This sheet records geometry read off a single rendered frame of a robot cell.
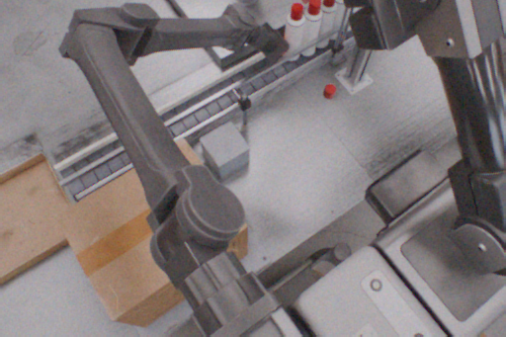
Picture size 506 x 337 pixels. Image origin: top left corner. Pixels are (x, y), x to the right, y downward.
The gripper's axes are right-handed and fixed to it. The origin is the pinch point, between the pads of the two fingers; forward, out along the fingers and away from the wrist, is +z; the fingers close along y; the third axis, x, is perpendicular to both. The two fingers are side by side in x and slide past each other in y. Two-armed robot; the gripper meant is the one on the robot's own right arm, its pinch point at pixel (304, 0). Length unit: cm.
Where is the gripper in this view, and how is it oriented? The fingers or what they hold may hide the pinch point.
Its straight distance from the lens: 131.4
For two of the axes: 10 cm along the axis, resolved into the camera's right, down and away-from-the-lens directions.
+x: 5.7, 7.5, -3.3
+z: -0.3, 4.2, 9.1
